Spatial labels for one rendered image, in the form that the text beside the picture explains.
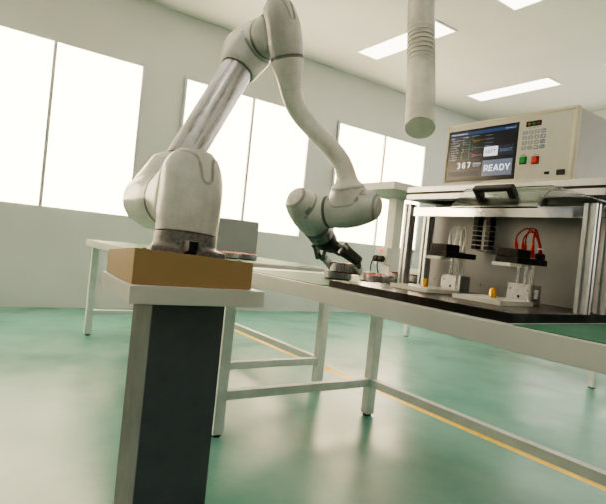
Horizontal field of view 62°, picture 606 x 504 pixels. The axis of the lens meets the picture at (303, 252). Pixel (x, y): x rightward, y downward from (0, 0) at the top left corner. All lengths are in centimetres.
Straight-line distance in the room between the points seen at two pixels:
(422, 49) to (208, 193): 210
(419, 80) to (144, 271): 219
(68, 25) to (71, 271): 243
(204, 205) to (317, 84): 587
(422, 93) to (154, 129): 362
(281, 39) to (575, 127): 85
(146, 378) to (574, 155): 123
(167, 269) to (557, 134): 110
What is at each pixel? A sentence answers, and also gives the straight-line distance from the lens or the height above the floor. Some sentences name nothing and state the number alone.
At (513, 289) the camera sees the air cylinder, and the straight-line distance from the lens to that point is 158.
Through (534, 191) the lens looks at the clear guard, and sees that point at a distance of 130.
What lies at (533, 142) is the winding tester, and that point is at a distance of 163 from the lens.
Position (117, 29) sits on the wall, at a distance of 604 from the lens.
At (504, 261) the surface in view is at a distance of 151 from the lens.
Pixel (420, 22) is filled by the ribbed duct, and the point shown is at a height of 221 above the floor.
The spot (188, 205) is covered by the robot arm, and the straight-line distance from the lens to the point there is 125.
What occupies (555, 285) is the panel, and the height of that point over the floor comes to 83.
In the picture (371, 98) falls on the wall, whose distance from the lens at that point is 763.
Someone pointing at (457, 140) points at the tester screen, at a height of 127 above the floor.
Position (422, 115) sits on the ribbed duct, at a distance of 283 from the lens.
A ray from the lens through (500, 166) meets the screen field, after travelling 167.
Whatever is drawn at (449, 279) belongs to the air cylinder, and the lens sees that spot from 172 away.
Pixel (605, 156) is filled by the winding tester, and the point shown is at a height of 121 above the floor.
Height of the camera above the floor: 87
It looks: 1 degrees down
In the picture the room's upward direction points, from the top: 6 degrees clockwise
